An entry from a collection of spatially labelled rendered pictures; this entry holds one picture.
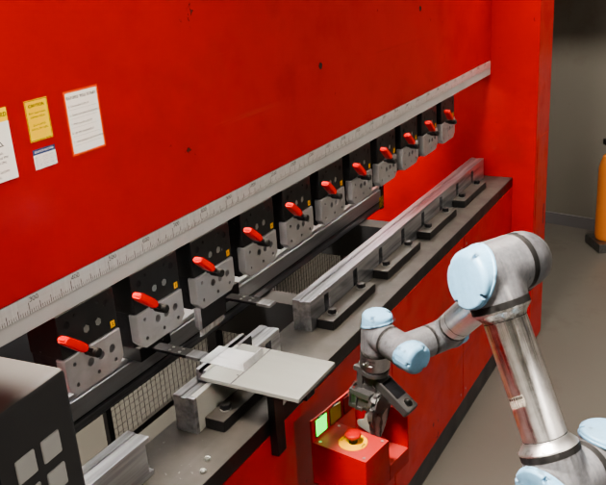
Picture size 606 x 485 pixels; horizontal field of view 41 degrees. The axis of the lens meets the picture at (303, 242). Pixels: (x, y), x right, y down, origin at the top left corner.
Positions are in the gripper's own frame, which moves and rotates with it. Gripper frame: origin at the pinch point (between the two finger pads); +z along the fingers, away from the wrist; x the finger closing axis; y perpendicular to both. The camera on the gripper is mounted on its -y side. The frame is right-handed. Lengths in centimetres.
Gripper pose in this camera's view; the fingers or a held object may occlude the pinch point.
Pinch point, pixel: (378, 437)
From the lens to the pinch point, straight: 211.7
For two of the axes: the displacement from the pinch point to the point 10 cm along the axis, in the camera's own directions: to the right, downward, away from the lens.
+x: -6.0, 3.1, -7.4
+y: -8.0, -2.4, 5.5
